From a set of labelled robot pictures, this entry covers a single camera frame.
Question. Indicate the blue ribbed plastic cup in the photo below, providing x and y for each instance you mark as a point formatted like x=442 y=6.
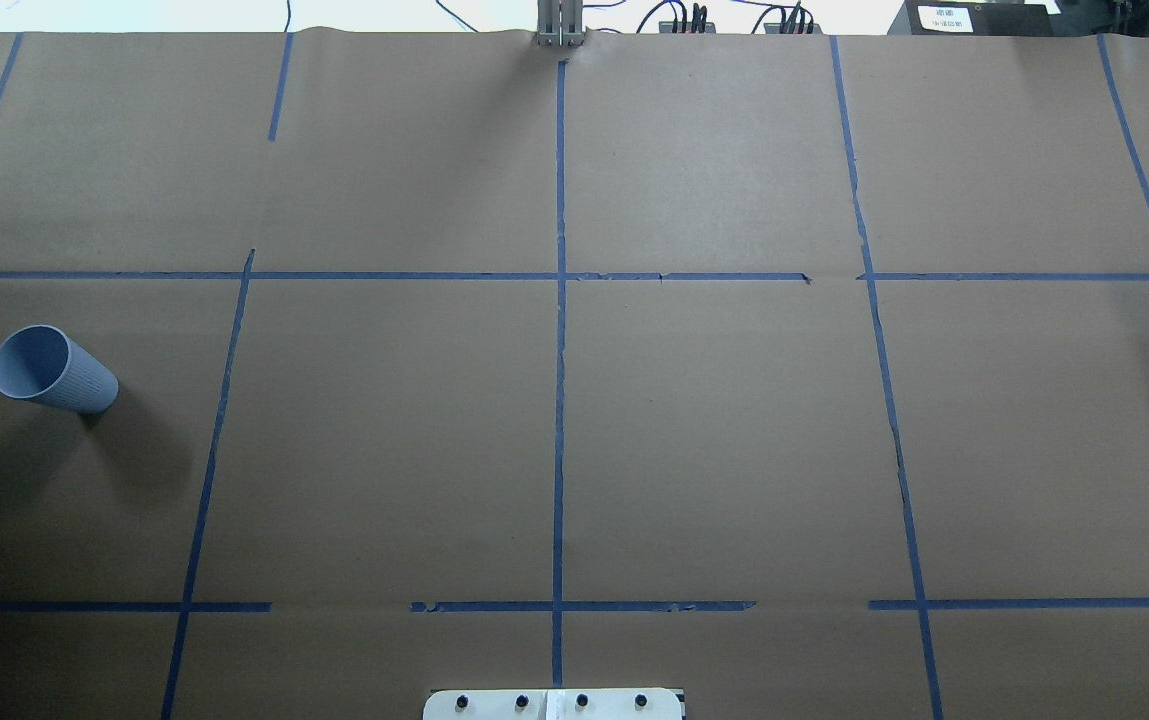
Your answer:
x=40 y=364

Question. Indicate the brown paper table cover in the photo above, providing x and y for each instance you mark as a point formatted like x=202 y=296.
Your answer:
x=808 y=376

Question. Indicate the red black connector block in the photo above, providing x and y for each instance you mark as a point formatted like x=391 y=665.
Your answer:
x=686 y=19
x=787 y=20

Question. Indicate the black box with label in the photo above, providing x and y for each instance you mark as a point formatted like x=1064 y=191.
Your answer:
x=977 y=18

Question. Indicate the aluminium frame post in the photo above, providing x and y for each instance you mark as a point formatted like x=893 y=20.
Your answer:
x=559 y=23

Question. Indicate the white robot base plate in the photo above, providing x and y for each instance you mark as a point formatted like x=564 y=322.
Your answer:
x=557 y=703

